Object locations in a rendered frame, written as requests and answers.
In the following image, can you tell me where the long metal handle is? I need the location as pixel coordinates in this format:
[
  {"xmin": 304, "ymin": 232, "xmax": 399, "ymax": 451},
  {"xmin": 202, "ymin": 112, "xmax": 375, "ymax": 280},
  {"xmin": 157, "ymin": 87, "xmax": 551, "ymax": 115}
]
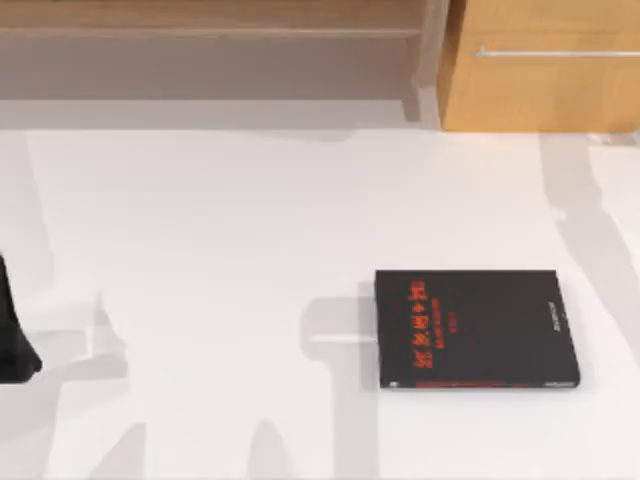
[{"xmin": 473, "ymin": 44, "xmax": 640, "ymax": 59}]

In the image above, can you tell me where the black book with red lettering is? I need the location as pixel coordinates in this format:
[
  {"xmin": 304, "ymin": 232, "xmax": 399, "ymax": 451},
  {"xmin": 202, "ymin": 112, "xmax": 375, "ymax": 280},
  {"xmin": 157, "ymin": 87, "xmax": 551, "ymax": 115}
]
[{"xmin": 374, "ymin": 269, "xmax": 582, "ymax": 392}]

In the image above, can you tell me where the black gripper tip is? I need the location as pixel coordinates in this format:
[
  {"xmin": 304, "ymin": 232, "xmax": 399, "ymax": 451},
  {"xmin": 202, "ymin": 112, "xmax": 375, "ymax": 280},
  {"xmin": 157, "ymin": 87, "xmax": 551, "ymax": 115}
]
[{"xmin": 0, "ymin": 255, "xmax": 43, "ymax": 385}]

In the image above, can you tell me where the open wooden shelf unit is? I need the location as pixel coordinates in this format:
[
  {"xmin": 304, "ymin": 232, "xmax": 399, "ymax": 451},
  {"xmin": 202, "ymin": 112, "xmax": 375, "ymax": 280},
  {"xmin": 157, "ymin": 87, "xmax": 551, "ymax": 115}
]
[{"xmin": 0, "ymin": 0, "xmax": 451, "ymax": 123}]

